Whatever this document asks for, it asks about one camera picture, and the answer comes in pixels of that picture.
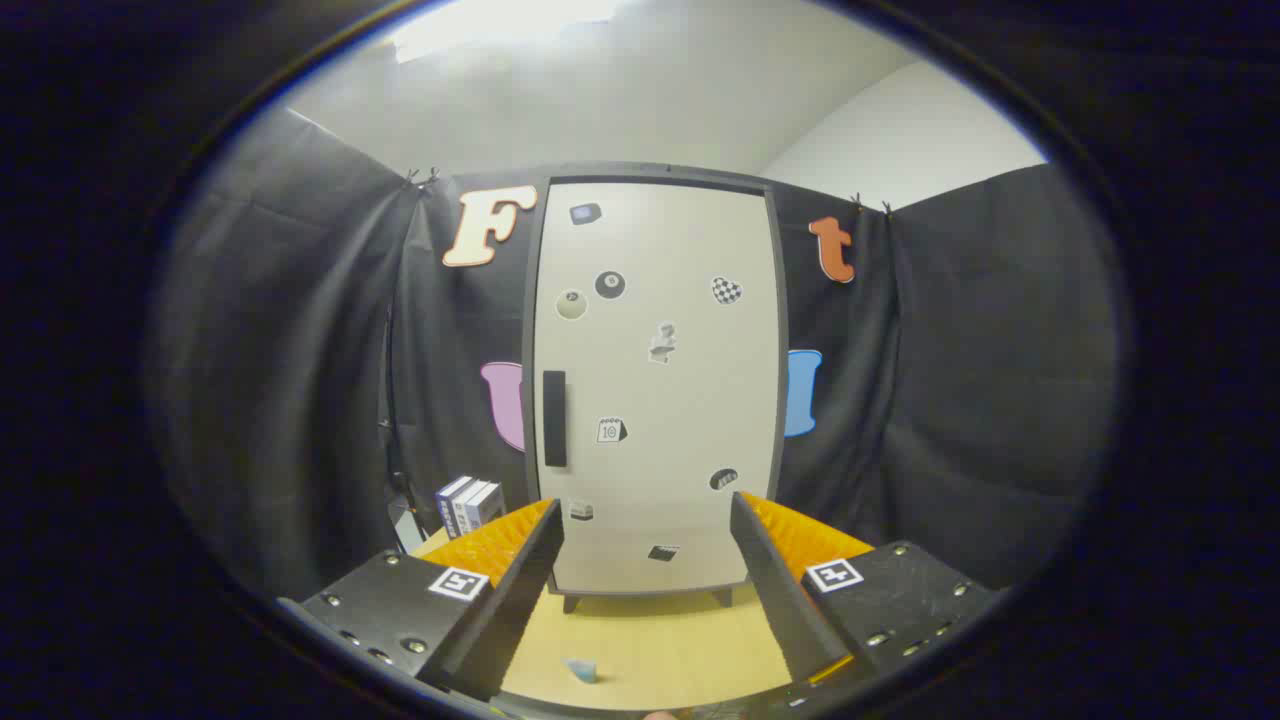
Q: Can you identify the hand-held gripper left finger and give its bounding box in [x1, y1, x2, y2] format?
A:
[300, 497, 567, 703]

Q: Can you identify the grey cabinet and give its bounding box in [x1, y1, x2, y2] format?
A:
[519, 162, 792, 614]

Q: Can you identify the black backdrop cloth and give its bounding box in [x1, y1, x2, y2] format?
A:
[150, 105, 1121, 603]

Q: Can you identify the black door handle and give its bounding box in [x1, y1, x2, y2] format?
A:
[543, 370, 568, 468]

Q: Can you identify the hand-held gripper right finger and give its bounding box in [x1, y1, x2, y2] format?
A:
[728, 490, 1003, 689]

